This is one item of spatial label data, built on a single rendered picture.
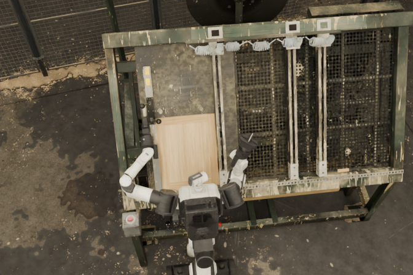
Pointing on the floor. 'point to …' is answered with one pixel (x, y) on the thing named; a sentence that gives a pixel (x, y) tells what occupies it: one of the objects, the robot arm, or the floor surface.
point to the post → (139, 250)
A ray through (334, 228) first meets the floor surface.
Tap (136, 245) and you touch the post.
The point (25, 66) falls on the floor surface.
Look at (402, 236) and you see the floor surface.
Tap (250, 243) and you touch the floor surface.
